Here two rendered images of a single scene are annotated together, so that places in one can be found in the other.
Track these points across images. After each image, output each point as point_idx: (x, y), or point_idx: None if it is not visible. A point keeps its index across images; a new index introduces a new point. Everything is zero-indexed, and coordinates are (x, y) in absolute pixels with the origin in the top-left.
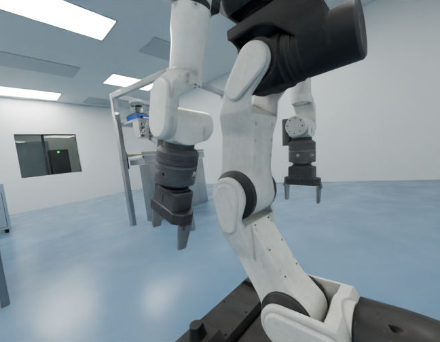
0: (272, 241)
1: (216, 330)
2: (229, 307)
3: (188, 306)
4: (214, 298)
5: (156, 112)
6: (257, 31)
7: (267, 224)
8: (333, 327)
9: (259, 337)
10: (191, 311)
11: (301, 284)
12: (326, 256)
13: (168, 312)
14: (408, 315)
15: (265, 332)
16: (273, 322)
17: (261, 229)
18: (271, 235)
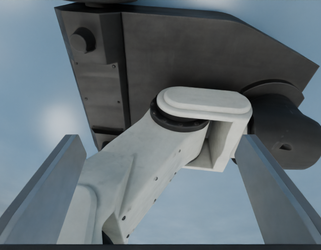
0: (150, 197)
1: (116, 137)
2: (99, 104)
3: (17, 48)
4: (22, 14)
5: None
6: None
7: (132, 215)
8: (220, 170)
9: (144, 111)
10: (30, 53)
11: (188, 151)
12: None
13: (15, 68)
14: (289, 161)
15: (146, 105)
16: None
17: (135, 221)
18: (145, 201)
